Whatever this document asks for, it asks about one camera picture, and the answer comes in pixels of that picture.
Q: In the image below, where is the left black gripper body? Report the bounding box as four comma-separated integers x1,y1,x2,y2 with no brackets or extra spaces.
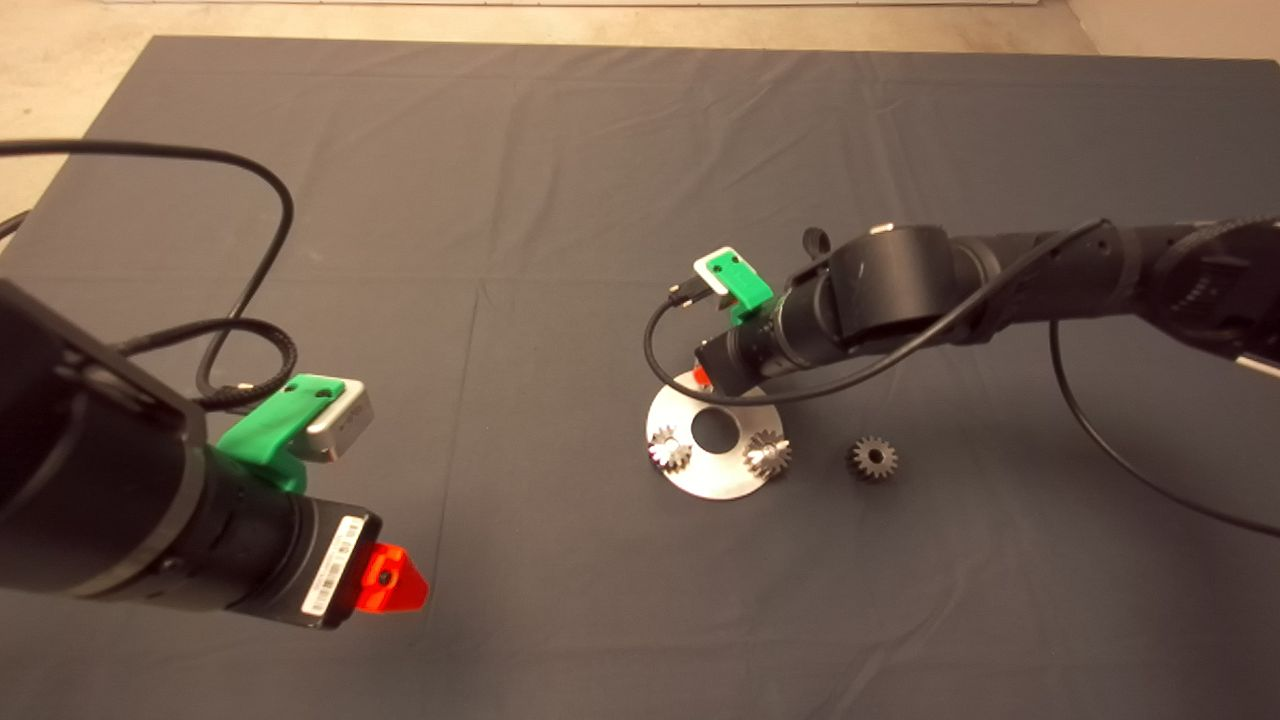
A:
170,455,383,629

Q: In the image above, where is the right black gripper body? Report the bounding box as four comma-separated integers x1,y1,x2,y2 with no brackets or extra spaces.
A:
695,278,853,398

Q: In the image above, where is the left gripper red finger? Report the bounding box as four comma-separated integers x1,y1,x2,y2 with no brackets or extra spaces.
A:
355,543,429,614

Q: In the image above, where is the small dark steel gear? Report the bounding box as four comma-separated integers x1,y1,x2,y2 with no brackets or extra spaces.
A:
848,436,899,483

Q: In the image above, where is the small shiny steel gear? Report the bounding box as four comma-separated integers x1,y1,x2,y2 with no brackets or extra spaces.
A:
744,430,793,479
648,427,693,474

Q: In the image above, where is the round metal plate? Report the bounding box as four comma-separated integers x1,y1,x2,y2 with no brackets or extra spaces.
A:
645,370,783,501

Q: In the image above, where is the dark grey table cloth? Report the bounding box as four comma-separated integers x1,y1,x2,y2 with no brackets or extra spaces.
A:
0,36,1280,720

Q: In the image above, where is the right green camera mount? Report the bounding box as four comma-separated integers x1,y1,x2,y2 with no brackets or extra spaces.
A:
703,253,774,326

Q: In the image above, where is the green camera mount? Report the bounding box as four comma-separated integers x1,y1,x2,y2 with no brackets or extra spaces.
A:
216,374,346,493
703,253,774,326

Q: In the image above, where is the right wrist camera black cable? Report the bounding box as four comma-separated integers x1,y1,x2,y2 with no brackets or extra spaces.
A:
645,218,1280,538

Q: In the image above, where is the wrist camera black cable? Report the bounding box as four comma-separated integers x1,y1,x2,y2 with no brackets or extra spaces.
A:
645,218,1280,538
0,140,296,399

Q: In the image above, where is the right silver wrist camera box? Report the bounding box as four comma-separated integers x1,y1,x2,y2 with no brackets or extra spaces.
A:
693,246,743,299

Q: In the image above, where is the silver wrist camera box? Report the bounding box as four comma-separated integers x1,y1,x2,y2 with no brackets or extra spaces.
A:
305,380,375,463
693,246,743,299

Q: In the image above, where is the left green camera mount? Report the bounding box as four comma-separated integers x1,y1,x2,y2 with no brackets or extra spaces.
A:
216,374,346,493

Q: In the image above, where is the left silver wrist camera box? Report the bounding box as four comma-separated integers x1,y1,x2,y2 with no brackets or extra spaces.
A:
305,380,375,463

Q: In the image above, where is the left arm braided black cable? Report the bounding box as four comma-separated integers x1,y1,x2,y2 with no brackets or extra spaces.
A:
115,317,299,411

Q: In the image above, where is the left wrist camera black cable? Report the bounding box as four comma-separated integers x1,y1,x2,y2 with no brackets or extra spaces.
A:
0,140,296,399

